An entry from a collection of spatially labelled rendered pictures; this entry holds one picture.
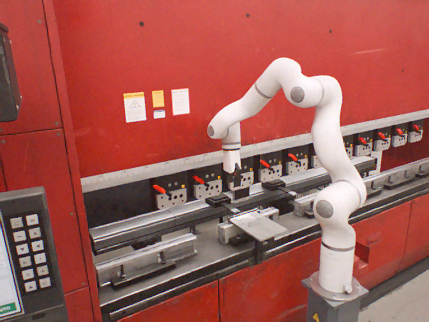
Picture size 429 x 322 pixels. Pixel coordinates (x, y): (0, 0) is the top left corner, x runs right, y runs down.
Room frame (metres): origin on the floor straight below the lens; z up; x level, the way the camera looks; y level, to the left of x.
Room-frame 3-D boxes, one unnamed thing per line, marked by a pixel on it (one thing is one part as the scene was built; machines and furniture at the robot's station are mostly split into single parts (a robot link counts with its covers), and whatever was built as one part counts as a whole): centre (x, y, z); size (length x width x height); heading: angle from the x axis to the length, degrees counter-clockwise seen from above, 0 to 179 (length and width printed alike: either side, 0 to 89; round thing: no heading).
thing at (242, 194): (1.86, -0.10, 1.13); 0.10 x 0.02 x 0.10; 122
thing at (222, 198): (1.99, -0.01, 1.01); 0.26 x 0.12 x 0.05; 32
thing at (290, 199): (2.50, -0.40, 0.81); 0.64 x 0.08 x 0.14; 32
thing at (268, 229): (1.73, -0.18, 1.00); 0.26 x 0.18 x 0.01; 32
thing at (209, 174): (1.73, 0.09, 1.26); 0.15 x 0.09 x 0.17; 122
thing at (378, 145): (2.48, -1.09, 1.26); 0.15 x 0.09 x 0.17; 122
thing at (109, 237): (2.33, -0.28, 0.93); 2.30 x 0.14 x 0.10; 122
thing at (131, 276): (1.49, 0.37, 0.89); 0.30 x 0.05 x 0.03; 122
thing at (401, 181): (2.56, -1.32, 0.89); 0.30 x 0.05 x 0.03; 122
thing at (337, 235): (1.18, -0.40, 1.30); 0.19 x 0.12 x 0.24; 135
